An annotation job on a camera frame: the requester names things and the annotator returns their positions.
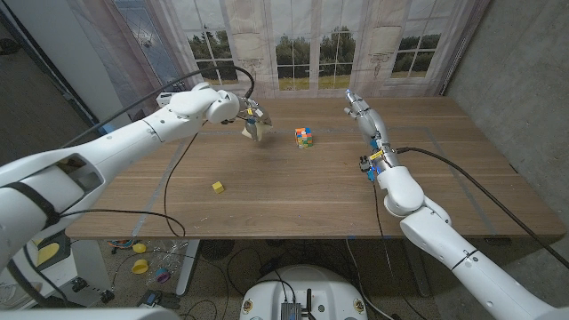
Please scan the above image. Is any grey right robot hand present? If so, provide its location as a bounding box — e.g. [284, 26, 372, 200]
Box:
[344, 89, 401, 172]

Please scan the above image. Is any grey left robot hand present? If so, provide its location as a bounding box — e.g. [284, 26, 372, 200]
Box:
[237, 97, 273, 142]

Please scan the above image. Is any pale yellow sponge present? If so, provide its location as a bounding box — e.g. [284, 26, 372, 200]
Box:
[241, 122, 273, 142]

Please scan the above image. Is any multicoloured puzzle cube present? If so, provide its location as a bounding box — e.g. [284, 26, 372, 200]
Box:
[294, 127, 314, 149]

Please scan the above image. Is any printed window backdrop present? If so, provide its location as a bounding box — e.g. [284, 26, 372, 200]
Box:
[66, 0, 493, 100]

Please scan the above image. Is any black round floor fan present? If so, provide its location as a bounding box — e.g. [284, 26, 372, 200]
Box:
[199, 239, 236, 261]

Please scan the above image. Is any grey table leg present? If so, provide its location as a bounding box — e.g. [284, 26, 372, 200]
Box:
[402, 238, 432, 298]

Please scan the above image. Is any clear plastic packaging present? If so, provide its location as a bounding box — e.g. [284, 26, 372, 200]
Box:
[148, 239, 190, 272]

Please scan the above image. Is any white table leg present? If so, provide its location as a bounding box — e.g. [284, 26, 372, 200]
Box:
[175, 239, 201, 297]

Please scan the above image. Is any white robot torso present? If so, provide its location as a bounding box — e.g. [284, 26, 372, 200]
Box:
[239, 265, 369, 320]

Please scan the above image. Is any grey module on torso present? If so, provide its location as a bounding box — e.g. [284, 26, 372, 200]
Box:
[280, 301, 303, 320]

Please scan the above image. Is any black blue floor device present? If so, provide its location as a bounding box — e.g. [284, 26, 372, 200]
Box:
[137, 291, 181, 310]

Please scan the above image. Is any white floor platform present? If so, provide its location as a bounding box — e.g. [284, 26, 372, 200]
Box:
[0, 221, 112, 308]

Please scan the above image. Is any black yellow foot pedal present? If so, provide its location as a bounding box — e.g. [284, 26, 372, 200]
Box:
[30, 230, 72, 268]

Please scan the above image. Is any grey white sneaker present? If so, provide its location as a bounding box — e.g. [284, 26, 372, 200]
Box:
[0, 282, 23, 308]

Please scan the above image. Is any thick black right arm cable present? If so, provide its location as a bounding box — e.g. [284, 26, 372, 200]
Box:
[395, 146, 569, 270]

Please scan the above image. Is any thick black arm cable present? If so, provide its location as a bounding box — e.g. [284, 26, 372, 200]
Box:
[6, 65, 256, 308]
[395, 146, 569, 270]

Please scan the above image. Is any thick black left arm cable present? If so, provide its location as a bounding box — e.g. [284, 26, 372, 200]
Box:
[6, 65, 256, 308]

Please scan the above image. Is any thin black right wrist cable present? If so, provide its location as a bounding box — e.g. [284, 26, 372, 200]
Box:
[372, 181, 417, 320]

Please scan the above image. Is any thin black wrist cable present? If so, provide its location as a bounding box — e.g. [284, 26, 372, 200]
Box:
[372, 181, 417, 320]
[57, 126, 204, 239]

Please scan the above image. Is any thin black left wrist cable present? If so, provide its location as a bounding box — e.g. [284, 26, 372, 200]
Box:
[57, 126, 204, 239]

